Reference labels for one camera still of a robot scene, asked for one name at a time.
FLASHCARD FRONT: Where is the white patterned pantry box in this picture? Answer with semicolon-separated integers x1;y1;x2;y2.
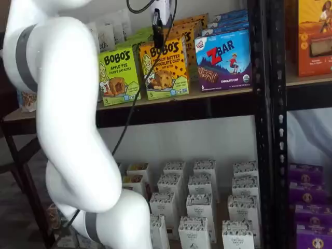
232;161;258;179
186;193;214;222
157;174;183;198
227;195;259;223
149;192;175;222
187;174;212;196
192;160;217;177
178;216;209;249
222;220;255;249
149;214;170;249
163;161;186;177
231;176;259;198

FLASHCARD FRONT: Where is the wooden shelf board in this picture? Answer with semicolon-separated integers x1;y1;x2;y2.
286;72;332;87
2;86;254;122

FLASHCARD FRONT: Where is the white granola bag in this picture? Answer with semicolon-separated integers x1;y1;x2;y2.
110;15;126;45
121;9;132;40
17;90;37;113

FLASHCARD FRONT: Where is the tall orange cookie box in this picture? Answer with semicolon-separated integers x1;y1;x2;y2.
292;0;332;78

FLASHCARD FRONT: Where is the orange Bobo's peanut butter box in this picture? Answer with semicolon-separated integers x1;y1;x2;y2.
165;27;200;84
176;12;209;30
139;38;190;101
173;19;203;47

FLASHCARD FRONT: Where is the white plastic sheet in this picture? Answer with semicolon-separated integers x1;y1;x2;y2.
287;109;332;166

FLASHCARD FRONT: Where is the blue purple Zbar box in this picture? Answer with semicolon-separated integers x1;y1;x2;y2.
201;21;250;37
214;9;248;23
194;29;253;92
207;16;250;30

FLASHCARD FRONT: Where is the black metal shelf rack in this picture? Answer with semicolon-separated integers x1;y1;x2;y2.
267;0;332;249
0;0;269;249

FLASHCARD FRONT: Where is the yellow label granola box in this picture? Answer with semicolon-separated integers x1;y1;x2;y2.
121;174;144;195
126;162;150;179

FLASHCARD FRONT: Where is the purple snack box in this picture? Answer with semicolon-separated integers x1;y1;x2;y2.
288;163;324;183
296;224;332;249
294;203;332;227
288;181;328;205

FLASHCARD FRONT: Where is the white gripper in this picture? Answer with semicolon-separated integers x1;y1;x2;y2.
151;0;174;48

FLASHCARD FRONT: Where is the black cable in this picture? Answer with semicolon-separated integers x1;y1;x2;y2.
61;0;179;229

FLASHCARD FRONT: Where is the green Bobo's apple pie box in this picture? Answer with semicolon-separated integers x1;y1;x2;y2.
114;39;142;53
134;26;154;36
129;33;154;45
98;47;142;107

